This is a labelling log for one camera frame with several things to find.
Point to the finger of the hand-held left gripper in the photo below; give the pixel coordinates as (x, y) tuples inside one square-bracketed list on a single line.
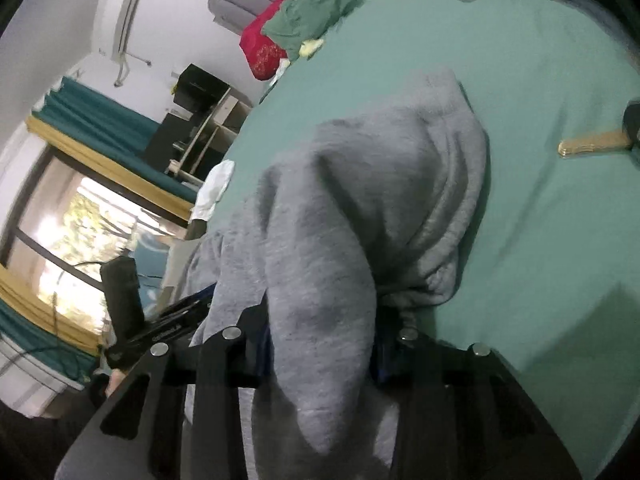
[(185, 307)]

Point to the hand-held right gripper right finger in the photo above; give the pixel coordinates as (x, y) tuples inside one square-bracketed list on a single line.
[(420, 360)]

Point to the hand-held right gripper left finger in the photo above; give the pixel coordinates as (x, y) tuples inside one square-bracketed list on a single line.
[(235, 355)]

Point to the grey hoodie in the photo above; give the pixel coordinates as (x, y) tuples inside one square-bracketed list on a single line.
[(350, 210)]

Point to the light blue printed cloth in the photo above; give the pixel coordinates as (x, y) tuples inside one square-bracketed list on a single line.
[(150, 260)]

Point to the window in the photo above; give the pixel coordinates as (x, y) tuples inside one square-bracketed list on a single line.
[(75, 220)]

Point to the teal curtain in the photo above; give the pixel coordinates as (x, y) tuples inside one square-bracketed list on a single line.
[(100, 115), (30, 330)]

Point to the white cloth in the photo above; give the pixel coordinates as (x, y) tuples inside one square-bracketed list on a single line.
[(215, 185)]

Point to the black monitor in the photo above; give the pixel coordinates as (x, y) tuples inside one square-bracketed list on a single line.
[(165, 140)]

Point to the wooden computer desk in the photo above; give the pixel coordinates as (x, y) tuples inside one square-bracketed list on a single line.
[(225, 110)]

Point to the black computer case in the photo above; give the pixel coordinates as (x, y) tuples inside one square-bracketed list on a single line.
[(200, 85)]

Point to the white tissue pack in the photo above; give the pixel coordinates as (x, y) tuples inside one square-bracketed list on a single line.
[(281, 69)]

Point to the white air conditioner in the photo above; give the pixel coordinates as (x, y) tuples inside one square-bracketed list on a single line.
[(125, 25)]

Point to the red pillow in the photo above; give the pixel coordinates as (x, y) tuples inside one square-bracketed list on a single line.
[(260, 45)]

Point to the black car key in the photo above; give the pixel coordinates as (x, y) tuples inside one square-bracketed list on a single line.
[(595, 142)]

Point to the small yellow cloth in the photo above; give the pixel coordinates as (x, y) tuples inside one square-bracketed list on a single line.
[(311, 47)]

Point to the green pillow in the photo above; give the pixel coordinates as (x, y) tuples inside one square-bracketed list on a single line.
[(320, 0)]

